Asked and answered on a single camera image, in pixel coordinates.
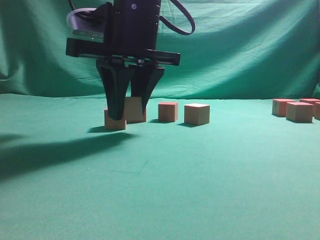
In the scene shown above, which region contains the red cube placed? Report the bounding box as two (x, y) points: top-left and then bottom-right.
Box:
(142, 109), (147, 123)
(158, 102), (179, 122)
(184, 103), (211, 126)

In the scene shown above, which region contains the green cloth backdrop and cover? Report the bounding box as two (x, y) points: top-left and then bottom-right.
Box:
(0, 0), (320, 240)

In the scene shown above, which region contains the red wooden cube edge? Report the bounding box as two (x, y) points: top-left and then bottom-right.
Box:
(313, 101), (320, 120)

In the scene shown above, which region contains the red wooden cube back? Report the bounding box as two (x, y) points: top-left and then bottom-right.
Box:
(299, 98), (320, 105)

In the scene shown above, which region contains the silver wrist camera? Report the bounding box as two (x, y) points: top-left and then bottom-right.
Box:
(66, 8), (104, 42)

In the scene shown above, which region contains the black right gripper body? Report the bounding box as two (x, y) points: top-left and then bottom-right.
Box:
(65, 0), (181, 66)

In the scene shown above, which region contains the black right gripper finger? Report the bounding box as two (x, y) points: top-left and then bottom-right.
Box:
(130, 65), (165, 113)
(96, 59), (134, 121)

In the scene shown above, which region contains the black flat cable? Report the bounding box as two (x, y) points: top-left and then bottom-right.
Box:
(158, 0), (196, 36)

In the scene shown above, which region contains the red wooden cube middle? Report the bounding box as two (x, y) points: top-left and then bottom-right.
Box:
(286, 102), (314, 123)

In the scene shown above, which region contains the red wooden cube far-left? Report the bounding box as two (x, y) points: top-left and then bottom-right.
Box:
(272, 98), (296, 117)

